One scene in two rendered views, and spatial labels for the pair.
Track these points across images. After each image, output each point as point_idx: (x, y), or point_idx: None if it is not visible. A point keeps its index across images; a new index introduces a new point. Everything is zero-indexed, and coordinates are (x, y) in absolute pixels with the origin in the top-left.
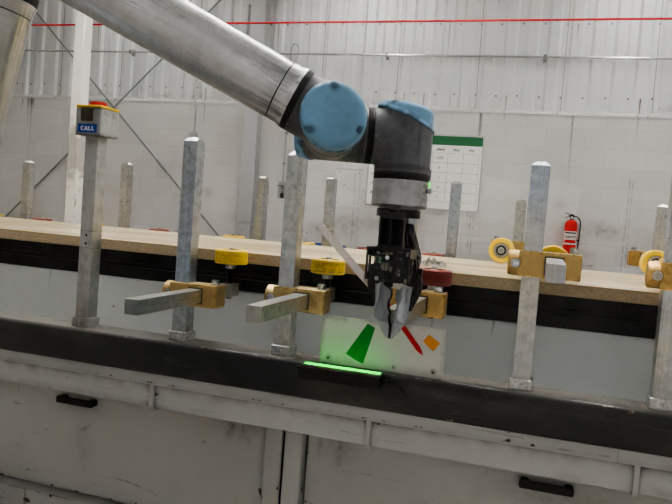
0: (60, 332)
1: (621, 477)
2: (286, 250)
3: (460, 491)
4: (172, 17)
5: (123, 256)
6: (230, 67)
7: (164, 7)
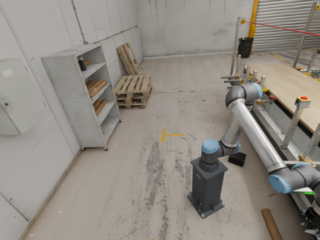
0: (276, 146)
1: None
2: None
3: None
4: (251, 138)
5: (310, 131)
6: (259, 155)
7: (250, 135)
